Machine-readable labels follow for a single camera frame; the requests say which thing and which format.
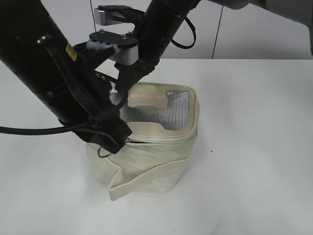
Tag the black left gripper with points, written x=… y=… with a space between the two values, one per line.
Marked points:
x=107 y=130

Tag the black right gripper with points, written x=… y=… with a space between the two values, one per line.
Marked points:
x=131 y=74

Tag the cream zippered bag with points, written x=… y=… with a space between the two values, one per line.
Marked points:
x=164 y=123

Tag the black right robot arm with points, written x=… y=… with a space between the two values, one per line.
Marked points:
x=163 y=18

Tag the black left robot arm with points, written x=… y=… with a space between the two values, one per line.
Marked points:
x=62 y=77

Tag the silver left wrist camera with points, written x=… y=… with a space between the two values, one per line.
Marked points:
x=125 y=47

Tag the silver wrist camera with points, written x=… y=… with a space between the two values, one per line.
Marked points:
x=125 y=47
x=116 y=14

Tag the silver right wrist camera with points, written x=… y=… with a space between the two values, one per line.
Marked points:
x=116 y=14

